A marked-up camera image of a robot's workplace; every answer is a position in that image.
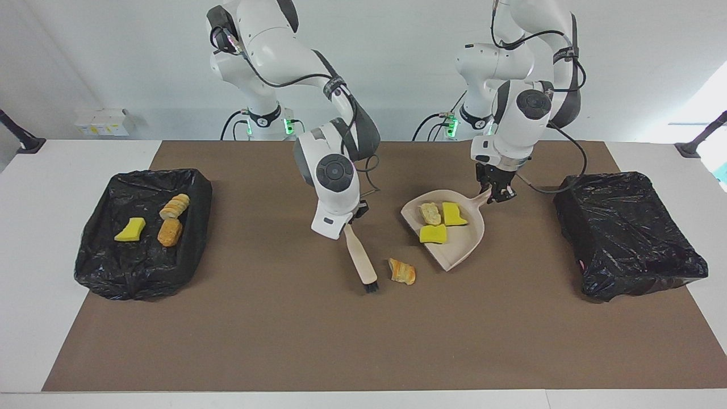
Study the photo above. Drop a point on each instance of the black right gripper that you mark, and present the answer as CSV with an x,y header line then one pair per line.
x,y
362,205

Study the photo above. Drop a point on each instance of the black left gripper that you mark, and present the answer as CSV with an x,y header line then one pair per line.
x,y
497,175

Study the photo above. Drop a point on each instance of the beige hand brush black bristles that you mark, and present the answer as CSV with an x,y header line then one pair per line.
x,y
362,258

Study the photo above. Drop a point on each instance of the yellow sponge piece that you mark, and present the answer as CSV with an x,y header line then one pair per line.
x,y
453,215
433,233
130,230

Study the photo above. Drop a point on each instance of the beige plastic dustpan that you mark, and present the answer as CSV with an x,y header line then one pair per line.
x,y
460,244

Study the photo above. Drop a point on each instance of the orange striped croissant piece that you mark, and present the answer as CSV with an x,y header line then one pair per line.
x,y
401,271

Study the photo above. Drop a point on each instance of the beige bread chunk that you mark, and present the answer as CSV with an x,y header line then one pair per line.
x,y
430,213
174,206

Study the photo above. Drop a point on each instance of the brown textured cylinder piece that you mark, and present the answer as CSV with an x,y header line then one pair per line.
x,y
170,232

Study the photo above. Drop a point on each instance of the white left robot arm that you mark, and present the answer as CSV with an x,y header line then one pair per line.
x,y
522,119

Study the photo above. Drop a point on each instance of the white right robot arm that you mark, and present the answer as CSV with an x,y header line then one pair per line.
x,y
335,187

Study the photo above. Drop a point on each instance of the black bag lined bin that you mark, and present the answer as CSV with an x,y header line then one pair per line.
x,y
125,272
636,238

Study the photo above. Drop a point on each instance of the brown table mat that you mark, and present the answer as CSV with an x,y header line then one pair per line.
x,y
397,341

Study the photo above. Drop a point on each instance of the white boxes with yellow labels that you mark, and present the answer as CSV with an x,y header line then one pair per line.
x,y
105,122

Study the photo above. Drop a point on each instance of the black camera stand leg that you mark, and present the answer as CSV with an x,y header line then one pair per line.
x,y
701,139
17,136

